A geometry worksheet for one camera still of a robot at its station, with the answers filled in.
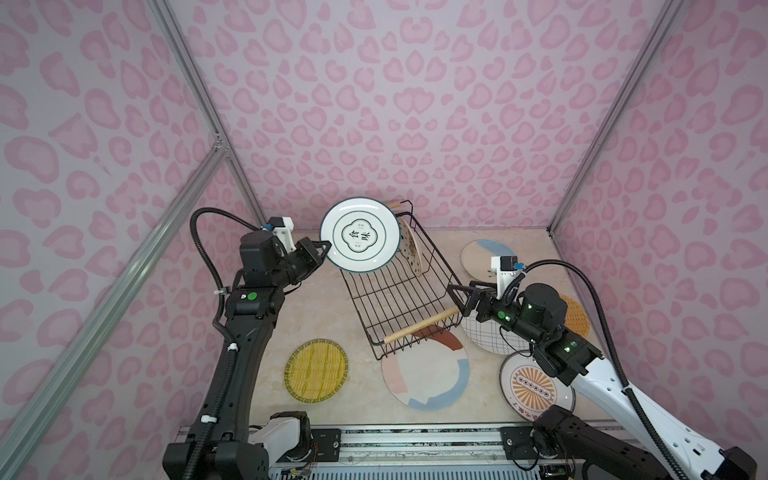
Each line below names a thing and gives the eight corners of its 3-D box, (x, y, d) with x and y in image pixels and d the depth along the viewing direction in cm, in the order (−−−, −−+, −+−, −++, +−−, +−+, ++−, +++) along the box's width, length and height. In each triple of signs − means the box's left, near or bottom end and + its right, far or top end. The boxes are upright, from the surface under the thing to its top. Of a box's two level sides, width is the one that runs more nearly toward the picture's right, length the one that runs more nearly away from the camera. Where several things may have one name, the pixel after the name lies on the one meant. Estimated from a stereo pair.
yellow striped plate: (280, 402, 82) (277, 400, 80) (293, 342, 93) (291, 339, 91) (345, 402, 82) (343, 400, 80) (350, 342, 93) (349, 339, 91)
